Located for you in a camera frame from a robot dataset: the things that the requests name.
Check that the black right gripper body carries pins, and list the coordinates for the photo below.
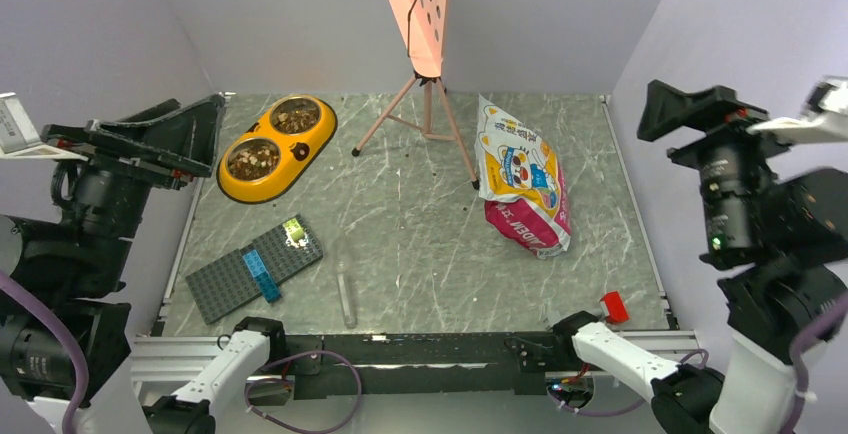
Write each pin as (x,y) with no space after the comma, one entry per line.
(728,162)

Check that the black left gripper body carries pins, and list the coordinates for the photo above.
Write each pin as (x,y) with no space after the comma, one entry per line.
(112,187)

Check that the pet food bag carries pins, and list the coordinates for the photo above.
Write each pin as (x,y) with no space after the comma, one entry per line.
(521,183)

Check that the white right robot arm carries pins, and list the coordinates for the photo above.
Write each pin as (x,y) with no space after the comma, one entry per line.
(774,242)

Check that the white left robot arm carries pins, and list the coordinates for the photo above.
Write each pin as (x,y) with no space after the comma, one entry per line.
(64,350)

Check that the yellow double pet bowl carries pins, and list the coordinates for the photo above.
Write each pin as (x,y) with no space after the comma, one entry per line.
(297,153)

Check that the kibble in near bowl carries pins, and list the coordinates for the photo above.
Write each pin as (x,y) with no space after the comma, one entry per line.
(253,160)

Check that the kibble in bowl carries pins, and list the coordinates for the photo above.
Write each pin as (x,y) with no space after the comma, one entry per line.
(295,116)
(253,160)

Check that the kibble in far bowl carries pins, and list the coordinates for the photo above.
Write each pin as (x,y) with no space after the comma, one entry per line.
(295,116)

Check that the blue building brick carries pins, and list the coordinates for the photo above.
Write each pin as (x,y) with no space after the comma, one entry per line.
(261,276)

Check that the grey building baseplate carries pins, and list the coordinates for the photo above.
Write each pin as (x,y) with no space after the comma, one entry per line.
(225,285)

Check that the red clamp block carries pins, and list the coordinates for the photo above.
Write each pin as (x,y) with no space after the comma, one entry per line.
(613,308)

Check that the pink tripod stand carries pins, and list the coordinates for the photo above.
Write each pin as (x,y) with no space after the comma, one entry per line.
(432,86)

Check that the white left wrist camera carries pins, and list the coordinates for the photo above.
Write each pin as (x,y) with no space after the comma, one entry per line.
(19,138)

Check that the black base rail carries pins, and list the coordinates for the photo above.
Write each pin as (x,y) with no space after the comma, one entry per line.
(523,363)

